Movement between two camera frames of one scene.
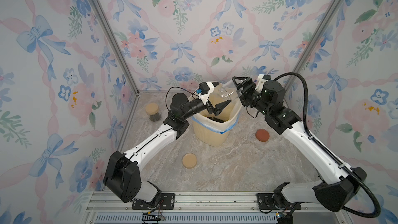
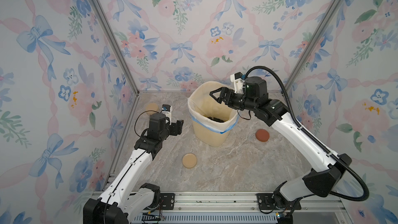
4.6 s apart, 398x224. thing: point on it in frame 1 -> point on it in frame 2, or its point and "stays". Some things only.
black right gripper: (246, 92) -> (224, 94)
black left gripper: (217, 109) -> (176, 127)
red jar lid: (262, 135) stays
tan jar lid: (189, 161) stays
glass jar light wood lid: (152, 110) stays
